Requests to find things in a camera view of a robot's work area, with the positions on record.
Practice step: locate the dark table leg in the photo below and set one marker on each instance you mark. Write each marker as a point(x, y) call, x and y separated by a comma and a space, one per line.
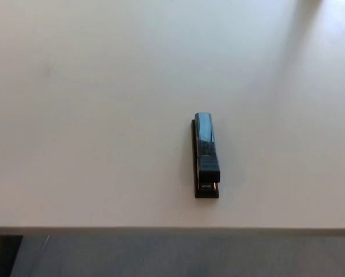
point(3, 254)

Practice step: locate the black desk stapler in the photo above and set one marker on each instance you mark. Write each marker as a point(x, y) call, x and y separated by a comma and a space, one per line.
point(206, 155)

